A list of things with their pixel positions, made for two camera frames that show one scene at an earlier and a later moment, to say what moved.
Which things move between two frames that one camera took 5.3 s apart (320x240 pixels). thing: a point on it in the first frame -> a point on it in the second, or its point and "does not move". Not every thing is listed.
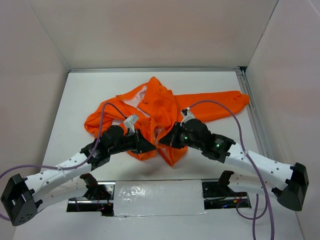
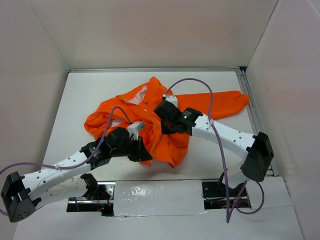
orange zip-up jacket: (152, 108) does not move
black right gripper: (171, 139) -> (166, 129)
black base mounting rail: (100, 197) does not move
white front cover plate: (159, 198) does not move
